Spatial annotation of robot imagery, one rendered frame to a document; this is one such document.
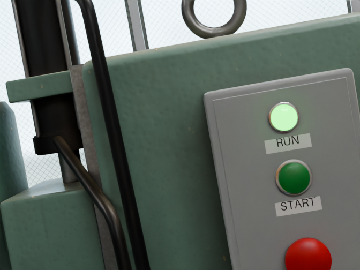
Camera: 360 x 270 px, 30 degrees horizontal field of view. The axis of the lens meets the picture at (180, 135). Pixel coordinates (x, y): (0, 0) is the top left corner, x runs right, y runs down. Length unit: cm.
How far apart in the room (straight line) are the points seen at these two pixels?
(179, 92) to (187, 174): 6
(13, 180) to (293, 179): 28
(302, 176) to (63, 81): 24
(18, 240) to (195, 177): 16
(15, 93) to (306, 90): 27
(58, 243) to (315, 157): 24
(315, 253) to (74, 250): 21
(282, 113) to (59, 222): 22
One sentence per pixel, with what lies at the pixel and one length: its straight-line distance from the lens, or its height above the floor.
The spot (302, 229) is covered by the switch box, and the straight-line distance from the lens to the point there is 46.
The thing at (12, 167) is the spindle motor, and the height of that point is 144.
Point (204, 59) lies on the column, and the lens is 50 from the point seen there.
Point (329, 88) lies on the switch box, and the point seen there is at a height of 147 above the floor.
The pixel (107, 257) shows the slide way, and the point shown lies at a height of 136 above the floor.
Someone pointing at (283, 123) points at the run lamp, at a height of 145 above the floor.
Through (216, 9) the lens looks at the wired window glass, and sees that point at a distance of 194.
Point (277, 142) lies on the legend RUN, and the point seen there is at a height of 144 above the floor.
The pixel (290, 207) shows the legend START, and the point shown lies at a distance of 45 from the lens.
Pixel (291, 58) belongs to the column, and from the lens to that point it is 51.
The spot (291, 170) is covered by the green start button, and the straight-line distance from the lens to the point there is 44.
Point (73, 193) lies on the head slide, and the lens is 56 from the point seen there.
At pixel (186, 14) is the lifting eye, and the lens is 61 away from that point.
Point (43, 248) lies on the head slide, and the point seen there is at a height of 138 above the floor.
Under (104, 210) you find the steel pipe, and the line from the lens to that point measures 50.
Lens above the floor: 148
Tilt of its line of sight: 3 degrees down
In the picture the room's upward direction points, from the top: 10 degrees counter-clockwise
